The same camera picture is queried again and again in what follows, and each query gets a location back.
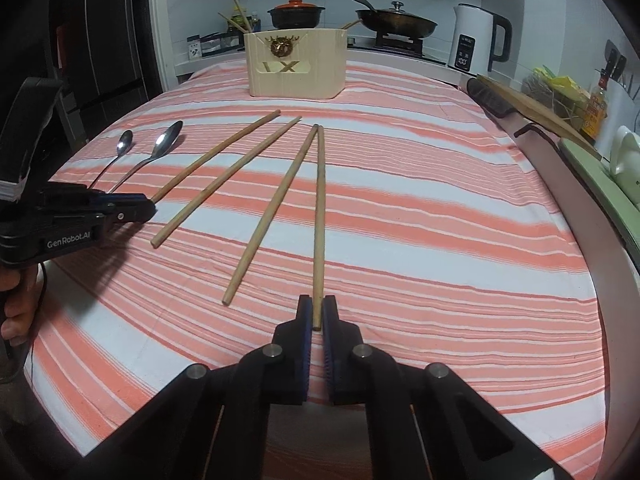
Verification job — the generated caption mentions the wooden chopstick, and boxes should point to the wooden chopstick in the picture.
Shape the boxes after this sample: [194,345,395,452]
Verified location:
[233,0,253,34]
[341,18,361,30]
[150,108,282,205]
[151,116,302,249]
[221,124,320,307]
[312,126,326,330]

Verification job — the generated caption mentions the person's left hand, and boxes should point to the person's left hand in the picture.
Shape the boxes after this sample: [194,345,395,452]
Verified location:
[1,266,39,347]

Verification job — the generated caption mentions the small steel spoon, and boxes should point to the small steel spoon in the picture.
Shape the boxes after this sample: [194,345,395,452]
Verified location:
[86,129,135,190]

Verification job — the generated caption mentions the large steel spoon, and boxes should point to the large steel spoon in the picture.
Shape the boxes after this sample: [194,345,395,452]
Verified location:
[108,120,183,193]

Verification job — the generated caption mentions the pink white striped cloth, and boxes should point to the pink white striped cloth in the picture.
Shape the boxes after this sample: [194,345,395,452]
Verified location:
[25,61,605,479]

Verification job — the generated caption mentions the black refrigerator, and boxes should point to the black refrigerator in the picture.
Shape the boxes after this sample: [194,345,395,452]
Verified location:
[1,0,162,162]

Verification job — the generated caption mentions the cream utensil holder box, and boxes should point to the cream utensil holder box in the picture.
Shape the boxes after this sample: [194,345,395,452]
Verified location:
[244,28,347,100]

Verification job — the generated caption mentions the black tray under board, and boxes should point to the black tray under board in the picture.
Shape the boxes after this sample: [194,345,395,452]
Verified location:
[466,78,516,118]

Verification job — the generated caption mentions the black gas stove top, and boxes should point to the black gas stove top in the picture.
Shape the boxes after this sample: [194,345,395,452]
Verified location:
[347,36,446,66]

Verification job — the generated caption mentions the wooden cutting board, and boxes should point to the wooden cutting board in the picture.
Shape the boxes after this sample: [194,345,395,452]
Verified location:
[477,76,602,160]

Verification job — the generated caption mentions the green mat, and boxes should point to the green mat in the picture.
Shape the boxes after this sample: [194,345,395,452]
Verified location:
[559,139,639,269]

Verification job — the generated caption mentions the black wok with glass lid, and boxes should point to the black wok with glass lid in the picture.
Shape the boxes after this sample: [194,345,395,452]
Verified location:
[352,0,437,39]

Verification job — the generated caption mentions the black pot with orange lid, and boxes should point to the black pot with orange lid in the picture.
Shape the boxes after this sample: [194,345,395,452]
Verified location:
[268,0,324,29]

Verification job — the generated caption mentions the white electric kettle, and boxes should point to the white electric kettle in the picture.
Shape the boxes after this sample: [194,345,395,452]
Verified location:
[447,3,513,76]

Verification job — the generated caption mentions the white teapot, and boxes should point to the white teapot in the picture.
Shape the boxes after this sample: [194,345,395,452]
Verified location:
[610,126,640,209]

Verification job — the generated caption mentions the yellow snack bag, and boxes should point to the yellow snack bag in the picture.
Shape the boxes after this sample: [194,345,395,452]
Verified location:
[533,65,590,104]

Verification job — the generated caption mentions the brown sauce bottle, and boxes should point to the brown sauce bottle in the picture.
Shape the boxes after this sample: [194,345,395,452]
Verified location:
[580,70,608,144]

